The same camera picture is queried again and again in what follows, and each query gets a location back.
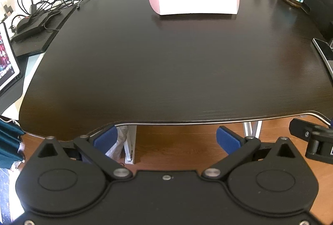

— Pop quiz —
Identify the black object at right edge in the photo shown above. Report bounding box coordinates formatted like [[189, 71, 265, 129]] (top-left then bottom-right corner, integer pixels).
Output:
[[302, 0, 333, 41]]

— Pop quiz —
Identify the teal cloth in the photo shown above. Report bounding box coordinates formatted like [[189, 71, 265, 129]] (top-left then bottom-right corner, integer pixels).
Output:
[[0, 117, 25, 169]]

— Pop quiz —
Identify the tablet with lit screen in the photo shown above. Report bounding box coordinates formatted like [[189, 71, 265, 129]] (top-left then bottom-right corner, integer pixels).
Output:
[[0, 22, 20, 91]]

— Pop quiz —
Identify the black box on desk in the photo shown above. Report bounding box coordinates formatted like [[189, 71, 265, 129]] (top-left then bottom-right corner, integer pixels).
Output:
[[11, 5, 76, 57]]

